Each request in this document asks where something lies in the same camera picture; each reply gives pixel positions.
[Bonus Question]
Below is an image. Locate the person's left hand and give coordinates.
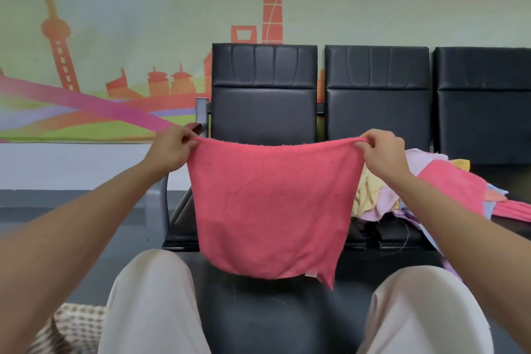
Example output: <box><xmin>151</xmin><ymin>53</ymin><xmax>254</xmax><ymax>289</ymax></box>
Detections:
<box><xmin>143</xmin><ymin>125</ymin><xmax>201</xmax><ymax>179</ymax></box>

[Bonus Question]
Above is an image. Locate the brown checked woven bag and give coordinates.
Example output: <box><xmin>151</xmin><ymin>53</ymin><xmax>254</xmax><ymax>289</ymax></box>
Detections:
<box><xmin>27</xmin><ymin>303</ymin><xmax>108</xmax><ymax>354</ymax></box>

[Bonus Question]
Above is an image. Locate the grey metal bench armrest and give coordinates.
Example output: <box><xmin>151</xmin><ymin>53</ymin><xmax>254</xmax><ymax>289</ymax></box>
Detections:
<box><xmin>160</xmin><ymin>98</ymin><xmax>210</xmax><ymax>242</ymax></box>

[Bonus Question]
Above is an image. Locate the person's leg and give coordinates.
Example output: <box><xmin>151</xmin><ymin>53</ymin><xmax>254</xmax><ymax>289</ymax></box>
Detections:
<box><xmin>97</xmin><ymin>249</ymin><xmax>212</xmax><ymax>354</ymax></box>
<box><xmin>357</xmin><ymin>265</ymin><xmax>495</xmax><ymax>354</ymax></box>

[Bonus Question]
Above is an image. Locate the pink terry towel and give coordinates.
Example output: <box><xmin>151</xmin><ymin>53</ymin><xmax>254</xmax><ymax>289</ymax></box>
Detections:
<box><xmin>187</xmin><ymin>137</ymin><xmax>370</xmax><ymax>290</ymax></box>

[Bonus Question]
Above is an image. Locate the person's right leg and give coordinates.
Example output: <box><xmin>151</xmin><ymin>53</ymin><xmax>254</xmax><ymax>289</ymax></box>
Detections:
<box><xmin>357</xmin><ymin>265</ymin><xmax>495</xmax><ymax>354</ymax></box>

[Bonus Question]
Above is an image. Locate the city skyline wall poster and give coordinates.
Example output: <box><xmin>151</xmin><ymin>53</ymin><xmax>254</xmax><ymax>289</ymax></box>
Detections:
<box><xmin>0</xmin><ymin>0</ymin><xmax>531</xmax><ymax>144</ymax></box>

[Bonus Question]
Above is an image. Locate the person's right forearm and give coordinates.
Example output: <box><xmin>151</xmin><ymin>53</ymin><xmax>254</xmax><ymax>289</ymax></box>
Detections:
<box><xmin>388</xmin><ymin>170</ymin><xmax>531</xmax><ymax>351</ymax></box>

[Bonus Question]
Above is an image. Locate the person's left forearm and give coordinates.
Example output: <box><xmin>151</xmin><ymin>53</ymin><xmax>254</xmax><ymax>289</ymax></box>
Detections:
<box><xmin>0</xmin><ymin>162</ymin><xmax>166</xmax><ymax>354</ymax></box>

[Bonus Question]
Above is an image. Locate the person's right hand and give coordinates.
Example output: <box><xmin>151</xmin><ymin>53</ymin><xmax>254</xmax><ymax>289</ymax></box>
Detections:
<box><xmin>359</xmin><ymin>129</ymin><xmax>412</xmax><ymax>185</ymax></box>

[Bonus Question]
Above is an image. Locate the pink cloth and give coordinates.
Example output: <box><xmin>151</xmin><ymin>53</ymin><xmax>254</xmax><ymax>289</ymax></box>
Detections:
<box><xmin>417</xmin><ymin>159</ymin><xmax>531</xmax><ymax>223</ymax></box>

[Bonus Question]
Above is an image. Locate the black leather bench chair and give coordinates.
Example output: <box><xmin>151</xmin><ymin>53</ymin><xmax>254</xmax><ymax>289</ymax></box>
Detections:
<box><xmin>163</xmin><ymin>43</ymin><xmax>366</xmax><ymax>251</ymax></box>
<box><xmin>324</xmin><ymin>45</ymin><xmax>441</xmax><ymax>251</ymax></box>
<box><xmin>433</xmin><ymin>47</ymin><xmax>531</xmax><ymax>241</ymax></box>

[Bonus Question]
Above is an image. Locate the light blue cloth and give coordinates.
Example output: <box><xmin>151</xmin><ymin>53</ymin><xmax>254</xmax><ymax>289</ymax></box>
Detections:
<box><xmin>482</xmin><ymin>183</ymin><xmax>509</xmax><ymax>219</ymax></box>

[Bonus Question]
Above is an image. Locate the pale yellow cloth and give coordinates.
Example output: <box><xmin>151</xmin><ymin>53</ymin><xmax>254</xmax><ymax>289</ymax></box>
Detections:
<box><xmin>353</xmin><ymin>167</ymin><xmax>400</xmax><ymax>218</ymax></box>

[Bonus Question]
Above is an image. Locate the person's left leg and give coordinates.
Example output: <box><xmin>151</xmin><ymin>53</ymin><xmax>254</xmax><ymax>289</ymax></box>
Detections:
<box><xmin>97</xmin><ymin>249</ymin><xmax>212</xmax><ymax>354</ymax></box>

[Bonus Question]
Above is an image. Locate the black leather seat cushion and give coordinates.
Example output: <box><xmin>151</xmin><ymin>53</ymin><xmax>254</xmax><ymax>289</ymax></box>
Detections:
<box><xmin>178</xmin><ymin>251</ymin><xmax>461</xmax><ymax>354</ymax></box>

